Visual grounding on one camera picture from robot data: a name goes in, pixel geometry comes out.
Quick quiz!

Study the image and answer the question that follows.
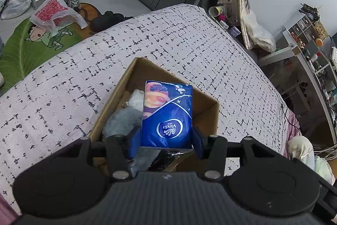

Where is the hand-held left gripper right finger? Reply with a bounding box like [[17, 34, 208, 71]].
[[192, 127, 279, 180]]

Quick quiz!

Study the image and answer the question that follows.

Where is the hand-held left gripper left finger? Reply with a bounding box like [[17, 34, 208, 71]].
[[60, 127, 142, 181]]

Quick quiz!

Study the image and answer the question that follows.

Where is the light blue small cloth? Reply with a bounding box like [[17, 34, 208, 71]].
[[128, 148, 162, 175]]

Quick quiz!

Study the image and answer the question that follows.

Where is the grey-blue fluffy plush toy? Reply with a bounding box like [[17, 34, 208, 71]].
[[102, 108, 143, 139]]

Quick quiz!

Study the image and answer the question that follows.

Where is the black item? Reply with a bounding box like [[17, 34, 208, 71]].
[[151, 149, 196, 171]]

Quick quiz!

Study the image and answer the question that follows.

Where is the brown cardboard box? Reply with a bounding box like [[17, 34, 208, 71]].
[[88, 57, 220, 178]]

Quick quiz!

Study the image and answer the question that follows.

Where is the blue tissue pack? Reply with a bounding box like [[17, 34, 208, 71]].
[[140, 80, 194, 150]]

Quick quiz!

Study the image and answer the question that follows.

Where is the white soft cloth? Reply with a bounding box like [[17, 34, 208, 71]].
[[126, 89, 146, 113]]

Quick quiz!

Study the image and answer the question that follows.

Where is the black-and-white patterned bedcover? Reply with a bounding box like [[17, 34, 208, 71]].
[[0, 4, 293, 215]]

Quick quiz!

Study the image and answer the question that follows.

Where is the pink bed sheet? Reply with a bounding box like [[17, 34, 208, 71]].
[[282, 108, 303, 158]]

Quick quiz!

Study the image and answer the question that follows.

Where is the cream pillow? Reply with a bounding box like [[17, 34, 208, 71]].
[[286, 135, 314, 165]]

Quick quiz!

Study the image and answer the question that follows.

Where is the black cloth pile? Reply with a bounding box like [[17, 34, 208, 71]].
[[90, 10, 135, 32]]

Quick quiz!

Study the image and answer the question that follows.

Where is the pale blue quilt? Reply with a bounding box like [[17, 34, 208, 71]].
[[314, 156, 334, 186]]

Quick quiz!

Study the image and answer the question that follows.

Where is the white desk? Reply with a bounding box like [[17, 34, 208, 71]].
[[257, 29, 337, 145]]

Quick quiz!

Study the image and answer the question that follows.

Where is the patterned paper bag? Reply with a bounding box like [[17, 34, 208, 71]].
[[238, 0, 254, 51]]

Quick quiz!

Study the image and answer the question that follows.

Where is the paper cup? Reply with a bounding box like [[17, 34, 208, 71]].
[[209, 4, 226, 18]]

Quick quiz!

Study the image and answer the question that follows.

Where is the brown round mat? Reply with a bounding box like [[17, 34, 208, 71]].
[[77, 2, 102, 28]]

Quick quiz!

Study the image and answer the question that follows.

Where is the clear plastic bottle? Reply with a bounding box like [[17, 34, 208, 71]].
[[223, 0, 242, 27]]

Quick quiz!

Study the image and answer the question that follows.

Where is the green leaf rug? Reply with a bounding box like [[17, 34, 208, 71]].
[[0, 2, 103, 95]]

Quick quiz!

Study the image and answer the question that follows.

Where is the red and white plastic bag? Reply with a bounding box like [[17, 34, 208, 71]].
[[29, 0, 88, 37]]

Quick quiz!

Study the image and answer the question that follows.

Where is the grey drawer organizer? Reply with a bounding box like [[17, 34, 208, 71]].
[[285, 12, 321, 41]]

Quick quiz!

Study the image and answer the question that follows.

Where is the wicker basket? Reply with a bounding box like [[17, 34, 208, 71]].
[[313, 20, 329, 40]]

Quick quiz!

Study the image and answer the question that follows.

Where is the black cable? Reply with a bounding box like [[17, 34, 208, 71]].
[[280, 104, 301, 134]]

